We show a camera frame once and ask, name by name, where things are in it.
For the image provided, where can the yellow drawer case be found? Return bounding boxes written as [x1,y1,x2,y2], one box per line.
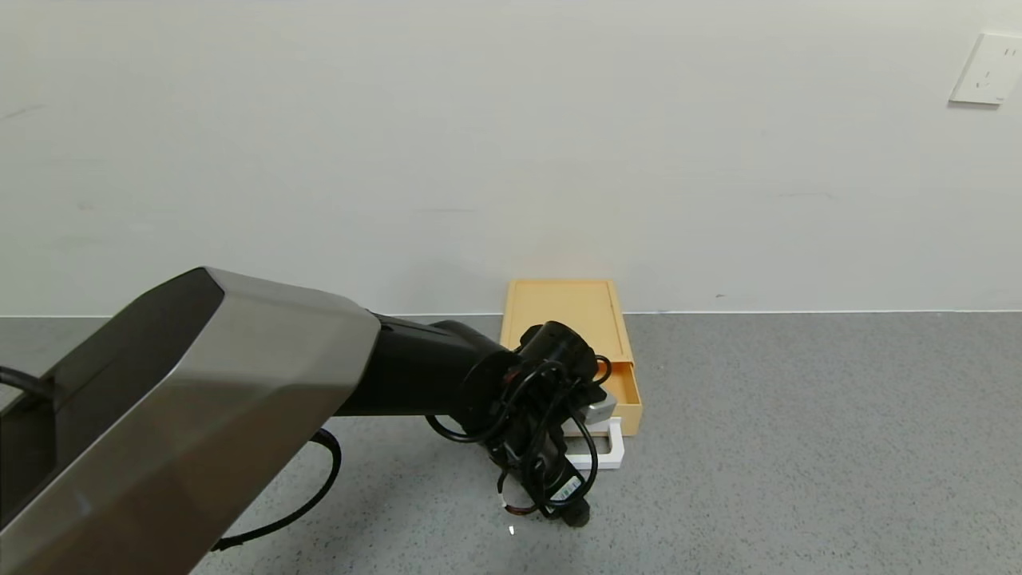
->
[501,279,635,370]

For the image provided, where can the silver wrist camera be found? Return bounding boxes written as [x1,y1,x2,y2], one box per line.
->
[585,390,620,426]

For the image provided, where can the thin black wrist cables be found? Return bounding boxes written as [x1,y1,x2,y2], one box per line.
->
[425,355,614,518]

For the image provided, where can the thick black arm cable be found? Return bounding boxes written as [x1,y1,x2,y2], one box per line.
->
[0,366,343,553]

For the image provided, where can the white wall socket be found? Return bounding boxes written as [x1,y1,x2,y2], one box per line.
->
[949,32,1022,105]

